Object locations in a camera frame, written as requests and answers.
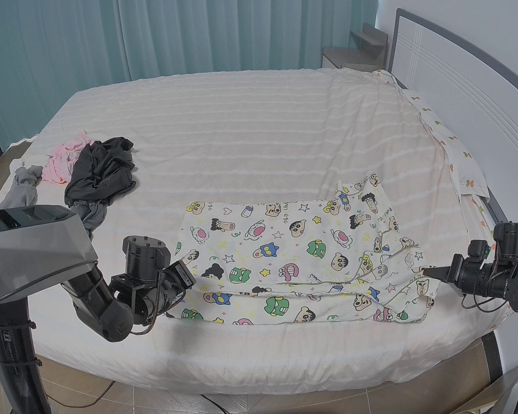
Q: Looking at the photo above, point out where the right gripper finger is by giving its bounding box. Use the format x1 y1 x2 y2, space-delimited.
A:
422 266 454 282

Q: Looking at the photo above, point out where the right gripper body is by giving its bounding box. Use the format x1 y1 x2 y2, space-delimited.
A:
450 254 496 297

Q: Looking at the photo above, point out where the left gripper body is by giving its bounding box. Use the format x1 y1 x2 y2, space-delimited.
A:
155 260 198 317

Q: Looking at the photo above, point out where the white printed pyjama top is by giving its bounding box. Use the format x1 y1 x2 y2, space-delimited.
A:
166 172 441 327

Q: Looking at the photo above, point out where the bed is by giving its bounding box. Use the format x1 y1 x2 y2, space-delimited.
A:
0 8 518 396

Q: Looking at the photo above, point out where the dark grey garment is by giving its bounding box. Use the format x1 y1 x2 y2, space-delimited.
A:
71 200 113 240

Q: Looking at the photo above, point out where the white printed pillow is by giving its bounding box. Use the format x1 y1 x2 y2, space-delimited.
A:
372 69 408 91
403 88 491 198

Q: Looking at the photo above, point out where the white wooden bedside table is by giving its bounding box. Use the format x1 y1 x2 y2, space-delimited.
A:
475 371 518 414

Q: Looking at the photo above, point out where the black garment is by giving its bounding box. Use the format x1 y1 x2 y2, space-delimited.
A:
65 136 137 204

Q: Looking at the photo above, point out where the pink garment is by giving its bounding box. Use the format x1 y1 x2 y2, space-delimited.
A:
41 130 91 184

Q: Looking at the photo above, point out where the grey and white garment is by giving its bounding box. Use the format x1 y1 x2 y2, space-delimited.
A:
0 165 44 209

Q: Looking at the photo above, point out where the grey bedside table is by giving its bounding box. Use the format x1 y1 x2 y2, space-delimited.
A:
321 23 389 70

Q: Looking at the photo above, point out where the blue-green curtain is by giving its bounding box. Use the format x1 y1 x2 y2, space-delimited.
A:
0 0 380 150

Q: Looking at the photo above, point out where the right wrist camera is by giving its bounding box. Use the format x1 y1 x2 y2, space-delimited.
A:
467 240 490 259

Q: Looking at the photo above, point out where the black cable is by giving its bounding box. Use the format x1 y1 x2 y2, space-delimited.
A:
129 270 186 335
43 380 113 409
201 393 236 414

